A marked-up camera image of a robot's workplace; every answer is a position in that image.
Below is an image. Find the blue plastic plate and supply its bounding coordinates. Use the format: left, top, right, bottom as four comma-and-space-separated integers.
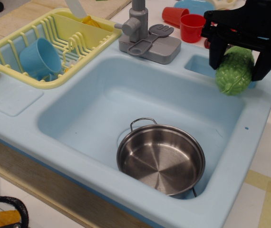
174, 0, 215, 16

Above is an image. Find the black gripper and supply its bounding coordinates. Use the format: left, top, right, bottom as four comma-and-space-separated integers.
201, 0, 271, 81

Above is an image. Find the red cup with handle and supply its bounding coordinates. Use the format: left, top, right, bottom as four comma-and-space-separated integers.
180, 14, 206, 43

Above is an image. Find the grey toy spork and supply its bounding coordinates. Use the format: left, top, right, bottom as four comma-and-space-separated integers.
127, 24, 174, 57

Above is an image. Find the steel pot lid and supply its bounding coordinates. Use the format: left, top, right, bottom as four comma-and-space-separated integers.
204, 39, 210, 49

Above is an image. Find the grey toy faucet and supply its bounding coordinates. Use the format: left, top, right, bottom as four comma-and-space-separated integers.
115, 0, 181, 65

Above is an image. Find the yellow dish drying rack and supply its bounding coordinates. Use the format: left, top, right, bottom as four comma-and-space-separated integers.
0, 8, 121, 89

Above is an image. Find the white plastic spatula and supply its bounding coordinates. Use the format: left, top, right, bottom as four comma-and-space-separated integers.
65, 0, 87, 19

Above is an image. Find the orange tape piece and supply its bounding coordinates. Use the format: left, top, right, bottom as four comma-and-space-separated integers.
0, 210, 21, 227

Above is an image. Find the light blue plastic cup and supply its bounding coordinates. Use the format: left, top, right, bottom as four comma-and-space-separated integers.
19, 38, 61, 81

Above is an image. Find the light blue toy sink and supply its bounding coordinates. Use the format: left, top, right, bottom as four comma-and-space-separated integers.
0, 41, 271, 228

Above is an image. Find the cream plastic item top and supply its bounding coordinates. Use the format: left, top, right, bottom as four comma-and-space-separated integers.
209, 0, 237, 10

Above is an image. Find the red cup lying down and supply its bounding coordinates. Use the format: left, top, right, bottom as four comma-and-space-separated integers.
162, 7, 190, 28

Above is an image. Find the black braided cable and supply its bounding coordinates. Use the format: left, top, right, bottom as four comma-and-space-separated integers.
0, 196, 29, 228

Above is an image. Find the stainless steel pot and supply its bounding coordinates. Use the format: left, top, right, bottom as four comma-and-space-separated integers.
116, 118, 205, 197

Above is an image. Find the orange toy in rack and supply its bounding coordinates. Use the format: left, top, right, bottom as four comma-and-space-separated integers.
82, 16, 100, 28

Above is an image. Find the green bumpy toy squash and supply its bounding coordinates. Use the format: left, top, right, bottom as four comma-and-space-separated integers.
215, 46, 254, 96

